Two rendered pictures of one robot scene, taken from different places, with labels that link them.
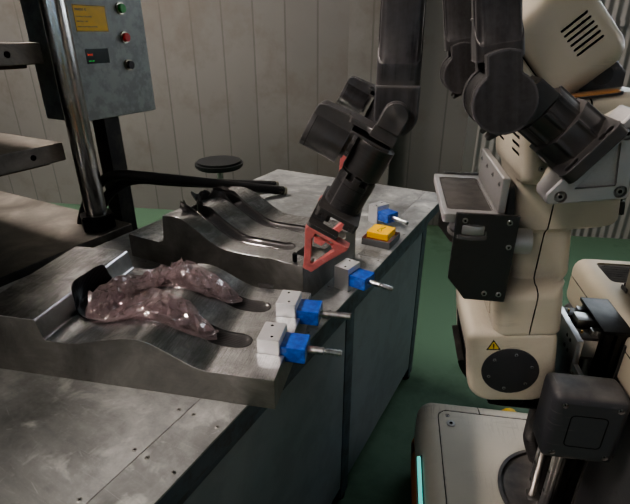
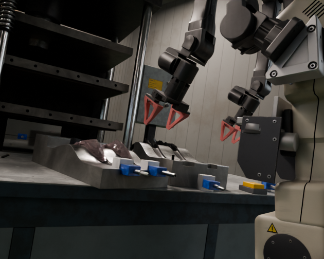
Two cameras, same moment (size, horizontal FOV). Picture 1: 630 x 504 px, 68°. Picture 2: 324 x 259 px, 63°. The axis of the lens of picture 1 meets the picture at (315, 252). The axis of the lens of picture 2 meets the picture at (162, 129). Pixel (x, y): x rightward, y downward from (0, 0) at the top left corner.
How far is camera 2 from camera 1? 0.58 m
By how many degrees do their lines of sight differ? 43
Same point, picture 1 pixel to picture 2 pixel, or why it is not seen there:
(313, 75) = not seen: hidden behind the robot
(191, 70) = (221, 144)
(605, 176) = (302, 58)
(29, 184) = not seen: hidden behind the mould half
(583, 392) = not seen: outside the picture
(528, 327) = (299, 215)
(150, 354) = (70, 152)
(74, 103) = (131, 107)
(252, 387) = (94, 172)
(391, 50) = (194, 17)
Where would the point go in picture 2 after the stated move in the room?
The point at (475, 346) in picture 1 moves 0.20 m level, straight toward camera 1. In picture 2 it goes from (258, 226) to (198, 232)
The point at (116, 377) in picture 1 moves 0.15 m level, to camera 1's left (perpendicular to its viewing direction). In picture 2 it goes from (58, 166) to (32, 159)
